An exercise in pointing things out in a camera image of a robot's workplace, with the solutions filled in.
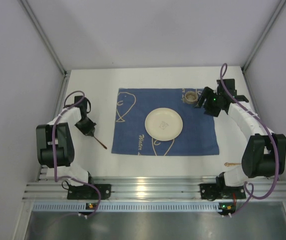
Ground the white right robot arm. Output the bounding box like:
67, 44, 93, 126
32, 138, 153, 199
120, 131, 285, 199
196, 79, 286, 187

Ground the left corner frame post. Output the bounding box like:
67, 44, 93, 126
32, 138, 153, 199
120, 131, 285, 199
18, 0, 67, 76

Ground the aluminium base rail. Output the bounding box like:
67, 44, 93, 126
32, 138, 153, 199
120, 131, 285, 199
22, 176, 286, 201

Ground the cream ceramic plate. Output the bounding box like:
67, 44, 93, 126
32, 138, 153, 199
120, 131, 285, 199
145, 107, 183, 142

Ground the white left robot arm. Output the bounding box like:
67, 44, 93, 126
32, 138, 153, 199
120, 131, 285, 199
36, 90, 96, 186

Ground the blue cloth placemat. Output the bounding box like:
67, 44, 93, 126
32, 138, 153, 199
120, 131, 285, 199
112, 88, 219, 157

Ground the gold spoon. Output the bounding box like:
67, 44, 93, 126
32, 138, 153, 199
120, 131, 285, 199
224, 162, 241, 167

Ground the small glass cup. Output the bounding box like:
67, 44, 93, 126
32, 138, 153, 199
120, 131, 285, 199
184, 91, 198, 105

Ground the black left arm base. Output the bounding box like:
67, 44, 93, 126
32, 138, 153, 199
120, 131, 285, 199
64, 184, 111, 200

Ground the right corner frame post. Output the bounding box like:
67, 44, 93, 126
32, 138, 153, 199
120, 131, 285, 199
241, 0, 286, 74

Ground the corner frame post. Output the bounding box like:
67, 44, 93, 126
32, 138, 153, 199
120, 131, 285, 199
18, 0, 67, 76
241, 0, 286, 74

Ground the slotted cable duct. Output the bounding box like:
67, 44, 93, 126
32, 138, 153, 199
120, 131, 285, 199
32, 201, 286, 213

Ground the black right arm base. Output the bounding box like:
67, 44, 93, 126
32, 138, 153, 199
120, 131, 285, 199
199, 183, 246, 201

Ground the copper fork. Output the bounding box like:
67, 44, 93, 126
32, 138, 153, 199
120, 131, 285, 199
93, 135, 108, 150

